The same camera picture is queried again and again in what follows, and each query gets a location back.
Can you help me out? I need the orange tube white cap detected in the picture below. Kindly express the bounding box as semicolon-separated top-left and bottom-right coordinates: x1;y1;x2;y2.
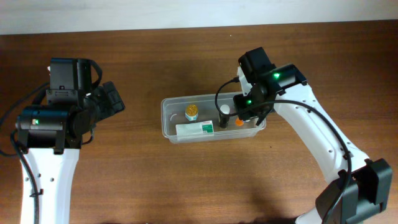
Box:
235;118;244;126

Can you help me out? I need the dark bottle white cap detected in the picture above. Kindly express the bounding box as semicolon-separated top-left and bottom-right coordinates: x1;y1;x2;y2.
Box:
219;105;230;129

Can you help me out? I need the white green medicine box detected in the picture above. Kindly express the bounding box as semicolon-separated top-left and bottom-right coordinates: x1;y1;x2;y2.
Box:
175;121;214;136

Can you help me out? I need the small jar gold lid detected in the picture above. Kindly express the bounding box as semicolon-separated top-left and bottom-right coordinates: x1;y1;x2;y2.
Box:
185;104;198;121

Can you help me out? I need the clear plastic container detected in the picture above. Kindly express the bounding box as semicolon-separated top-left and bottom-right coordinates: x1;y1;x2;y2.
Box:
161;94;266;144

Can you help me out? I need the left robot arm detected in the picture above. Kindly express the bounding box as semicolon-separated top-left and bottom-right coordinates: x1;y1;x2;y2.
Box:
10;58;125;223

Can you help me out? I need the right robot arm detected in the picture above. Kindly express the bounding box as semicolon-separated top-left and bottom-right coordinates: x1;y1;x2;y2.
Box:
234;47;392;224

